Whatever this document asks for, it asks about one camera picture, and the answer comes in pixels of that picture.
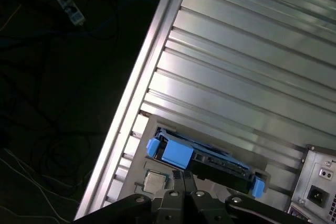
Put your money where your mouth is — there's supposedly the grey parts rack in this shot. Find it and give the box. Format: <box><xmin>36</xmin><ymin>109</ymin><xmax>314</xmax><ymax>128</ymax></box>
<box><xmin>123</xmin><ymin>115</ymin><xmax>299</xmax><ymax>209</ymax></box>

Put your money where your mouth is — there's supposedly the white power strip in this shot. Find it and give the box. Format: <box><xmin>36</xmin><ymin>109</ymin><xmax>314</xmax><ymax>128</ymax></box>
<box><xmin>54</xmin><ymin>0</ymin><xmax>87</xmax><ymax>27</ymax></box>

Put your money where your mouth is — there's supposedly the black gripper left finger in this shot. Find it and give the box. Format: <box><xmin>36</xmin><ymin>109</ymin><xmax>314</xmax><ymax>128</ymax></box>
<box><xmin>74</xmin><ymin>170</ymin><xmax>186</xmax><ymax>224</ymax></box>

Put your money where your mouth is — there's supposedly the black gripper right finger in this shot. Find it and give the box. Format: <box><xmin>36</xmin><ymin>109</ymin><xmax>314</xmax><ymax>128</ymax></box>
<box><xmin>184</xmin><ymin>170</ymin><xmax>313</xmax><ymax>224</ymax></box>

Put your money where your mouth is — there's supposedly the black PC case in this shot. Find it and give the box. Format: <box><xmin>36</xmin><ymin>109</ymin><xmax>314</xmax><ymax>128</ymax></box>
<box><xmin>287</xmin><ymin>144</ymin><xmax>336</xmax><ymax>224</ymax></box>

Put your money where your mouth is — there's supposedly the hard disk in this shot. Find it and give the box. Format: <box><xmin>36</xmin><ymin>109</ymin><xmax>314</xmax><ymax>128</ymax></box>
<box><xmin>146</xmin><ymin>126</ymin><xmax>271</xmax><ymax>199</ymax></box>

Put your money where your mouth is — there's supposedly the silver CPU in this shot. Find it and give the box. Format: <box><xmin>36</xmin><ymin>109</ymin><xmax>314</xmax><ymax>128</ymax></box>
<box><xmin>143</xmin><ymin>170</ymin><xmax>169</xmax><ymax>193</ymax></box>

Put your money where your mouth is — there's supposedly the grey power supply unit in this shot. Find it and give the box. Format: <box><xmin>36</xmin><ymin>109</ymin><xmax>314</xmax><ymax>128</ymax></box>
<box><xmin>288</xmin><ymin>153</ymin><xmax>336</xmax><ymax>222</ymax></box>

